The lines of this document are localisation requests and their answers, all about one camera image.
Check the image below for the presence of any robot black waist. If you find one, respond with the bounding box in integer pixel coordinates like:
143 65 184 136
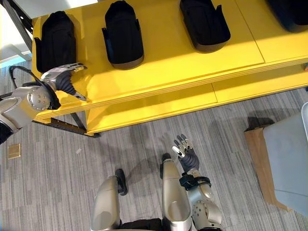
118 218 165 231

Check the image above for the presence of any robot leg silver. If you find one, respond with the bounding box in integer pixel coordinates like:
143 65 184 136
161 158 192 231
90 175 121 231

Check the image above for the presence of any robot left leg silver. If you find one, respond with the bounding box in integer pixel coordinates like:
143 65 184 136
90 175 121 231

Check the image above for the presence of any robot right foot dark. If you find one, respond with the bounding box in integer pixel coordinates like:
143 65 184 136
160 153 172 180

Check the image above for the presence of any robot right leg silver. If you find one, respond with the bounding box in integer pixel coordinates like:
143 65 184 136
161 158 192 231

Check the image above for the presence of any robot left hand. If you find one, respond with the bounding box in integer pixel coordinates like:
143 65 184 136
40 63 88 102

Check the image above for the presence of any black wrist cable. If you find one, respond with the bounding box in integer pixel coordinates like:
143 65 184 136
9 65 43 90

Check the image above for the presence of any black sole-shaped part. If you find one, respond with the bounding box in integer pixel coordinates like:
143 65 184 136
101 0 145 71
266 0 308 34
179 0 231 54
34 11 77 74

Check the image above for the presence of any brass floor socket plate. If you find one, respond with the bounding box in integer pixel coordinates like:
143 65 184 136
7 143 22 160

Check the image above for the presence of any robot foot dark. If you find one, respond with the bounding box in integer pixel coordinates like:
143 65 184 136
115 168 128 196
160 153 172 180

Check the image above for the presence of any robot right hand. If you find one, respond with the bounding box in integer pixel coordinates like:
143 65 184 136
171 134 201 173

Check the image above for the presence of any robot left foot dark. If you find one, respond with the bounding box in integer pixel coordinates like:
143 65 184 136
115 168 128 196

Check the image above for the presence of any yellow shelf unit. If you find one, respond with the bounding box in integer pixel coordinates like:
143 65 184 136
31 0 308 136

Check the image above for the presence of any translucent plastic box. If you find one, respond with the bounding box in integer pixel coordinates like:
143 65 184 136
263 102 308 215

